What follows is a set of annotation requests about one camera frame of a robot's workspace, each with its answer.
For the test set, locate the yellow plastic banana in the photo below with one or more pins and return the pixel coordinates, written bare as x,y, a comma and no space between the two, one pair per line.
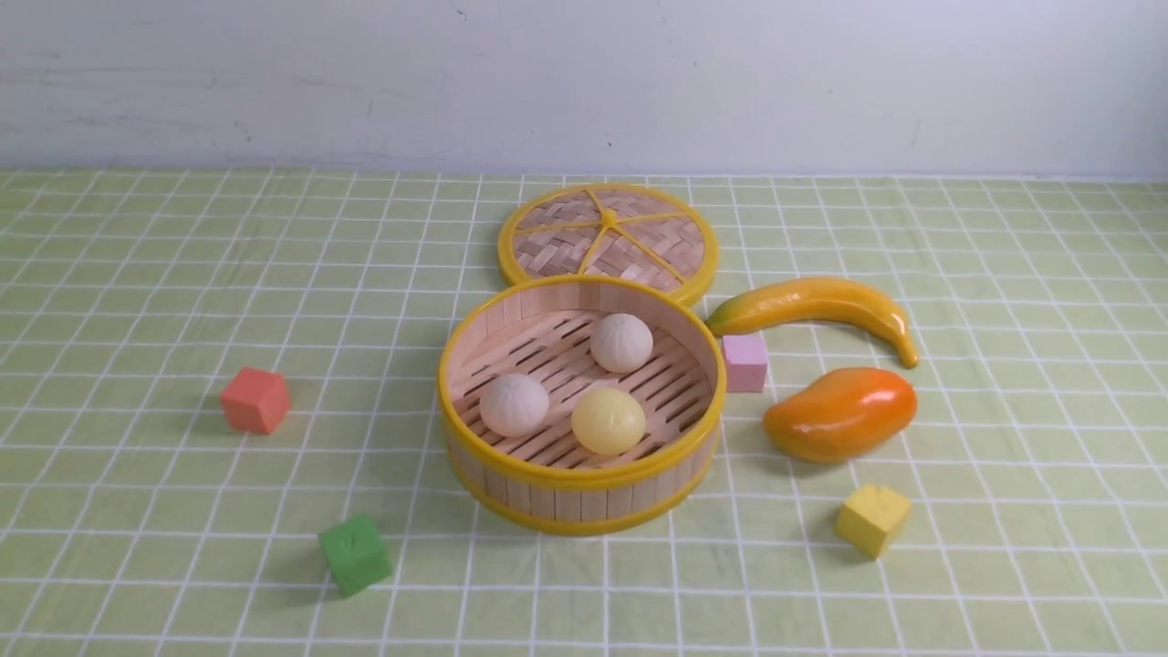
834,299

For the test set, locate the woven bamboo steamer lid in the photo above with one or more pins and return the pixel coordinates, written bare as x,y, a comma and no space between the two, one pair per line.
611,229

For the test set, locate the bamboo steamer tray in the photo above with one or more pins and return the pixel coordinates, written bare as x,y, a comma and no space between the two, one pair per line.
546,480

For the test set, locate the pink foam cube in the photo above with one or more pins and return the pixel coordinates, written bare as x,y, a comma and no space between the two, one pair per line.
746,362

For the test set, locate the orange plastic mango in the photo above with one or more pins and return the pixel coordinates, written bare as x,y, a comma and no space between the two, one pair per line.
842,415

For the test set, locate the green foam cube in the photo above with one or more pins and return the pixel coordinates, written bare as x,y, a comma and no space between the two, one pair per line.
355,554

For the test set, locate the yellow foam cube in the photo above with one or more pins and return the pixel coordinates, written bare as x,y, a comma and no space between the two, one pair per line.
871,518

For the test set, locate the pale yellow smooth bun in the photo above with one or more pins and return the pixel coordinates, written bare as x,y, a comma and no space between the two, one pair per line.
606,420

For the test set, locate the red foam cube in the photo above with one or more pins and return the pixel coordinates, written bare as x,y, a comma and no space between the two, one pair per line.
255,401

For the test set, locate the green checkered tablecloth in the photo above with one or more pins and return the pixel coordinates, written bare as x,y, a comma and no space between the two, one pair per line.
137,522

